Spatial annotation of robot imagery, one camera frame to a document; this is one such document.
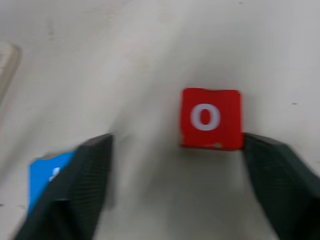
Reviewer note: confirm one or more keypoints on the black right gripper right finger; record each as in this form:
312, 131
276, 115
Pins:
280, 180

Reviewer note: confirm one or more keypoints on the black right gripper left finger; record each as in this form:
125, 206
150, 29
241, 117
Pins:
75, 185

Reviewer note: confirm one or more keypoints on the red letter o block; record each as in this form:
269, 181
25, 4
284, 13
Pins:
207, 117

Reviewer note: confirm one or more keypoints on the blue letter block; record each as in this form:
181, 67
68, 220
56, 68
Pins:
42, 172

